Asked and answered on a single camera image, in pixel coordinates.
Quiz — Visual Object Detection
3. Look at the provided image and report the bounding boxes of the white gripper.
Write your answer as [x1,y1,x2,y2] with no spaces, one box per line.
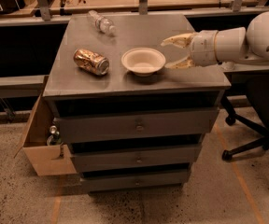
[161,30,218,69]

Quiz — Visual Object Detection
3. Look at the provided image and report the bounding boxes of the white paper bowl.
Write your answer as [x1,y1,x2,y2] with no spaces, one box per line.
[121,48,166,77]

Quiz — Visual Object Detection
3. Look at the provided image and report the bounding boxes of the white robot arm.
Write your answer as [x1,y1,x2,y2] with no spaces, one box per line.
[161,11,269,68]

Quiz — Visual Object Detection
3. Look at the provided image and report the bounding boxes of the small clear sanitizer bottle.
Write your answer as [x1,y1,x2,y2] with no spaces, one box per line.
[221,62,234,71]

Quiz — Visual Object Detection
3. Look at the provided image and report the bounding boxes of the clear plastic water bottle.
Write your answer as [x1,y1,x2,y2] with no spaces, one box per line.
[88,10,116,36]

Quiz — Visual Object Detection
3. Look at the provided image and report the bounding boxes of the grey drawer cabinet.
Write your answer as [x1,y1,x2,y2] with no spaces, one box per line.
[43,14,230,192]

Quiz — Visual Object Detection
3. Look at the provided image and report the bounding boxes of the black office chair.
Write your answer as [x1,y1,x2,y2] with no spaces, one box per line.
[220,73,269,161]

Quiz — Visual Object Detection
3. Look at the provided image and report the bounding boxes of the gold soda can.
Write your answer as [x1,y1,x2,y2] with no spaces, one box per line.
[73,49,109,76]

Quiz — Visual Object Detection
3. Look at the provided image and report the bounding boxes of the cans inside cardboard box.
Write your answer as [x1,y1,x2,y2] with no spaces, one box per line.
[47,125,62,146]

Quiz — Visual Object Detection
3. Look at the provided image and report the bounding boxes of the cardboard box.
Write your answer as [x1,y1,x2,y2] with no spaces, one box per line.
[13,75,78,177]

